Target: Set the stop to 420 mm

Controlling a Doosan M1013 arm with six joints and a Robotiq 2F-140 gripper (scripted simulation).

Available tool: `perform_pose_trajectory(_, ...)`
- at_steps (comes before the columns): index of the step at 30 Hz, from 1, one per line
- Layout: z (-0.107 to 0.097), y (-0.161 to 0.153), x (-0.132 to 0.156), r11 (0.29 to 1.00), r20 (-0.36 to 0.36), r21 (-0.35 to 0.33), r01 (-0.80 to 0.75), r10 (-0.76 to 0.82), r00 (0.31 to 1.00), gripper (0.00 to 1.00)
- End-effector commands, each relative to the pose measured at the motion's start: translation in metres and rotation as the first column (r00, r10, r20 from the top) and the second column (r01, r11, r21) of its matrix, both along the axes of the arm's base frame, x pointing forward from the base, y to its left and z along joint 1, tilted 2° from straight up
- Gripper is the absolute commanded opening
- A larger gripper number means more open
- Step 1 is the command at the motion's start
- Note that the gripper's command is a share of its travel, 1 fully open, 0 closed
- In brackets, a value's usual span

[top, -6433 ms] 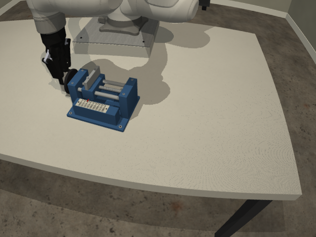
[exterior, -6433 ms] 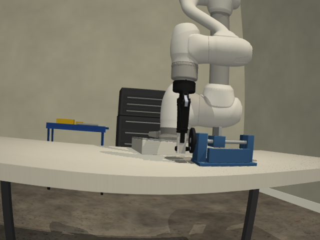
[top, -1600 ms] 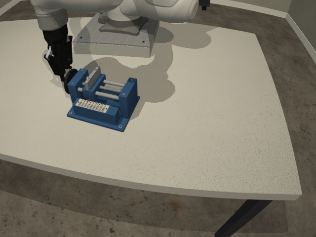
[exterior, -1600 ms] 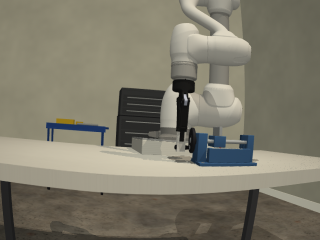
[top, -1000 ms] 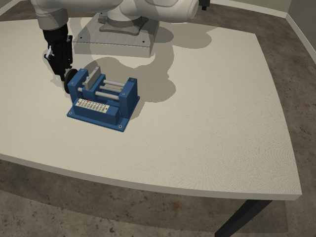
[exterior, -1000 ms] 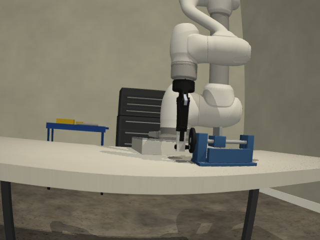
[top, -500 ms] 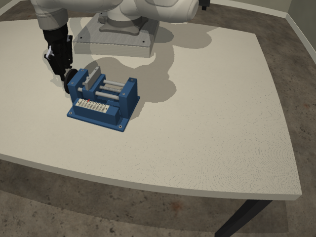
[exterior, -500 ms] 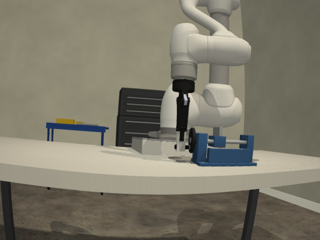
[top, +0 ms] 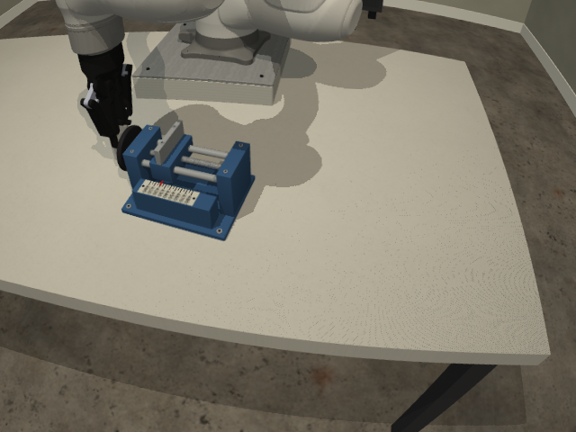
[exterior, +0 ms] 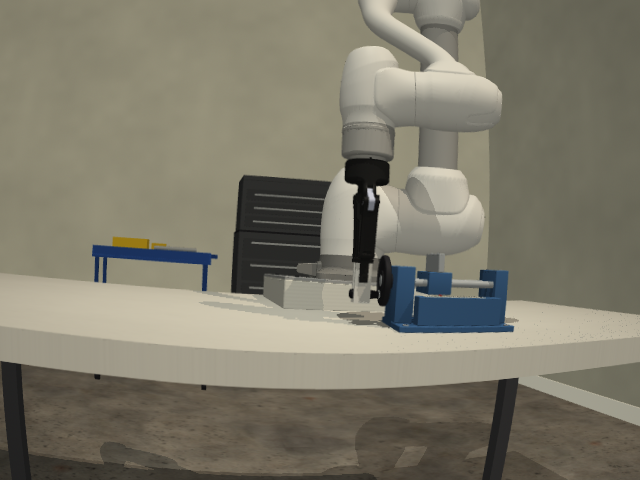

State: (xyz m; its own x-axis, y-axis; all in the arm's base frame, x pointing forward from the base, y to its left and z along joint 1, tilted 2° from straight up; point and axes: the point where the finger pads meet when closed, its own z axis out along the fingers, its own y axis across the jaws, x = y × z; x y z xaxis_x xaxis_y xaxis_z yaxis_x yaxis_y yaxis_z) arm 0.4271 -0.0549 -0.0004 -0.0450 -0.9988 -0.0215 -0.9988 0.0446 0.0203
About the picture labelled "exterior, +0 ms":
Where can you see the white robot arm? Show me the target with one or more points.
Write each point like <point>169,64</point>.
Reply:
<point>437,214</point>

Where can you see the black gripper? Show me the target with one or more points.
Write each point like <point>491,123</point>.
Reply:
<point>365,172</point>

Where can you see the blue bench vise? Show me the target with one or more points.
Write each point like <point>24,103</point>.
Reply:
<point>435,314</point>

